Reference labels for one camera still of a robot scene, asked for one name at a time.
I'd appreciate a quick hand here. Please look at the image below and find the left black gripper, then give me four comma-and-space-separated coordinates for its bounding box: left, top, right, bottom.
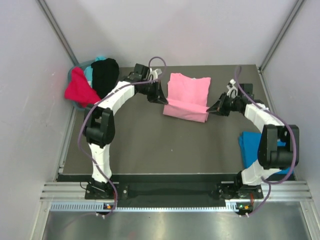
138, 79, 168, 105

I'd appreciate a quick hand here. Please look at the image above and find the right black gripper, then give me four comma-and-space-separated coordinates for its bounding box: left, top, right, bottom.
207, 92, 242, 117

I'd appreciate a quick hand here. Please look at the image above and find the pink t shirt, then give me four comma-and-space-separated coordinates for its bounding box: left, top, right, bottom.
163, 73, 211, 123

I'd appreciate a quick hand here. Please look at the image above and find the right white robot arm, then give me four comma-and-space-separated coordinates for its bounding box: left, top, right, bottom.
207, 79, 299, 200

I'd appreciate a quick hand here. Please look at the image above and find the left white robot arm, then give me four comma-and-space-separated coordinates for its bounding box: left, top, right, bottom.
82, 64, 168, 200

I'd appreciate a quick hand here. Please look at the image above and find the folded blue t shirt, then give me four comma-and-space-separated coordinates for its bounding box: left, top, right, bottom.
237, 130, 296, 182

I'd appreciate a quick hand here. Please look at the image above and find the black t shirt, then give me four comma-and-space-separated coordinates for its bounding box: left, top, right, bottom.
91, 58, 120, 99

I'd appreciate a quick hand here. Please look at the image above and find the light blue t shirt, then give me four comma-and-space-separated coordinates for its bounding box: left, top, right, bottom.
83, 56, 106, 88

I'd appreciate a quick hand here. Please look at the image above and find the red t shirt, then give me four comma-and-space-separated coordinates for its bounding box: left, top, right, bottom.
64, 67, 101, 108

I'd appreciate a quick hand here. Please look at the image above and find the blue plastic basket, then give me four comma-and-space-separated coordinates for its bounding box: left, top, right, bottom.
64, 61, 101, 111

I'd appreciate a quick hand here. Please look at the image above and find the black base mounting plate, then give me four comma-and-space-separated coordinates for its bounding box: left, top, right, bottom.
84, 181, 265, 202

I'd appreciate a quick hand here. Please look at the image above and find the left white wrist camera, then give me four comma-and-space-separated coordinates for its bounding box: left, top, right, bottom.
148, 68, 162, 81

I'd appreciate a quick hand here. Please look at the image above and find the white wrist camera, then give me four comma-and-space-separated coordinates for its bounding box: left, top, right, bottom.
226, 79, 238, 99
148, 68, 162, 81

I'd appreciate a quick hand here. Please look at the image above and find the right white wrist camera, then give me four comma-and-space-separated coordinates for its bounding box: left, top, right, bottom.
226, 79, 238, 99

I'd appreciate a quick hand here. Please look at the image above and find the right aluminium corner post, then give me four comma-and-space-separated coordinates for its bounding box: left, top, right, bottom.
258, 0, 306, 74

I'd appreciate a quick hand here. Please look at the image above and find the aluminium corner post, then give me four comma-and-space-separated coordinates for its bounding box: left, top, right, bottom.
36, 0, 79, 65
258, 0, 306, 74

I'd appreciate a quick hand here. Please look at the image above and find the aluminium front rail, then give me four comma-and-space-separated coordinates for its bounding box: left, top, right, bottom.
40, 181, 312, 202

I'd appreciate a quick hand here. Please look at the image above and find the slotted grey cable duct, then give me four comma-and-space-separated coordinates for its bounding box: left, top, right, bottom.
50, 202, 251, 213

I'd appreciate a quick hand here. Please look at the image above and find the left aluminium corner post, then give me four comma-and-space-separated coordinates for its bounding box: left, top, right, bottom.
36, 0, 79, 65

